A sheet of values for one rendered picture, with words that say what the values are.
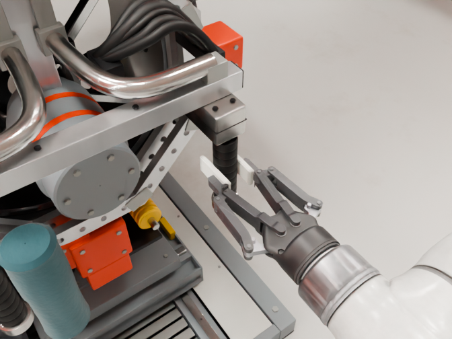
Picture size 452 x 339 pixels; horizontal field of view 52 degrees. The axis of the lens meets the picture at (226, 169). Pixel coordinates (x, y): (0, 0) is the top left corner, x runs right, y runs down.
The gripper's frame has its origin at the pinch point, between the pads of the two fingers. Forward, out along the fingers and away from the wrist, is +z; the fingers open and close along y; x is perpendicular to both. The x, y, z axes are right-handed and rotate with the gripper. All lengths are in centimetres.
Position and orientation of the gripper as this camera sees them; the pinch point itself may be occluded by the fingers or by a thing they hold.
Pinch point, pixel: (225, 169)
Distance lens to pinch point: 68.8
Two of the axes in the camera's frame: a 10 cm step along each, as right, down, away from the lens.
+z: -5.8, -6.0, 5.5
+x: 0.0, -6.8, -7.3
